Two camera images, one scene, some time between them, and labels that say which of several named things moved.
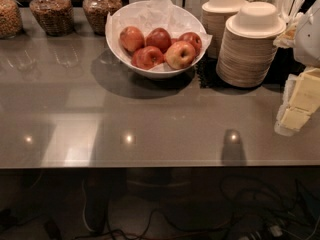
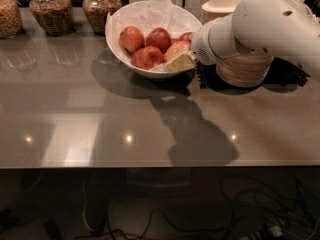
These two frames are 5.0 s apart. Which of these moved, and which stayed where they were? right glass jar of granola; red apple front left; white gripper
Moved: white gripper
Stayed: red apple front left; right glass jar of granola
